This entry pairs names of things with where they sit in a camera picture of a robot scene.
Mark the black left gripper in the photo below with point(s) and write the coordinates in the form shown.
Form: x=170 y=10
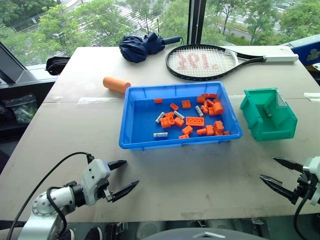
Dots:
x=107 y=196

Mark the navy folded umbrella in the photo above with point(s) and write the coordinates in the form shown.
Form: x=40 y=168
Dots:
x=136 y=48

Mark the blue plastic tray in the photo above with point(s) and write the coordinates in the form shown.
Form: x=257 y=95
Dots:
x=142 y=117

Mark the blue printed box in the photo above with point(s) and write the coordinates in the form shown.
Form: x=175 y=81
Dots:
x=308 y=48

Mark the upside-down orange toy brick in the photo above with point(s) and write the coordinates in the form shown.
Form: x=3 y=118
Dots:
x=195 y=121

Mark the small orange toy block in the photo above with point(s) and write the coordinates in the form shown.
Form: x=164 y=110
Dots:
x=219 y=132
x=158 y=100
x=179 y=122
x=186 y=104
x=170 y=114
x=184 y=136
x=174 y=106
x=210 y=130
x=187 y=130
x=204 y=109
x=226 y=133
x=212 y=112
x=201 y=99
x=211 y=95
x=201 y=131
x=218 y=125
x=208 y=103

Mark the orange foam cylinder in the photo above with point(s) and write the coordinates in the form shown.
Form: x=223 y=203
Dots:
x=116 y=84

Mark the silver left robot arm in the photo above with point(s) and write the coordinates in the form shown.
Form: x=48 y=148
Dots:
x=45 y=203

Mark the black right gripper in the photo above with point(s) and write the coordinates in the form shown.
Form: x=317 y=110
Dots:
x=303 y=186

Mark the green storage bin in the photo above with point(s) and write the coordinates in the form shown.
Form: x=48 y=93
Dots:
x=280 y=125

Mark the dark rounded shape white rim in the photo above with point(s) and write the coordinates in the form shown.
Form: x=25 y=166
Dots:
x=93 y=234

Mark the black slanted panel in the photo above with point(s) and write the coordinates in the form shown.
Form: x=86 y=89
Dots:
x=10 y=65

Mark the grey rounded robot torso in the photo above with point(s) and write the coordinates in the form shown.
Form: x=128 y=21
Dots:
x=205 y=235

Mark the black window frame post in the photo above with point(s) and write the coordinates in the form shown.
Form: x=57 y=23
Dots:
x=196 y=20

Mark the black bag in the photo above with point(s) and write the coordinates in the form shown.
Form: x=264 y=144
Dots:
x=56 y=65

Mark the clear bag of small items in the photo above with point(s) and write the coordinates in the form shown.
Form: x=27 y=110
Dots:
x=21 y=108

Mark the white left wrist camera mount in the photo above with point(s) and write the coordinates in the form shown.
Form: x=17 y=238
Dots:
x=93 y=172

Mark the black white tennis racket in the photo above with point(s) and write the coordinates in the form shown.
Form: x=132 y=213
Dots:
x=277 y=58

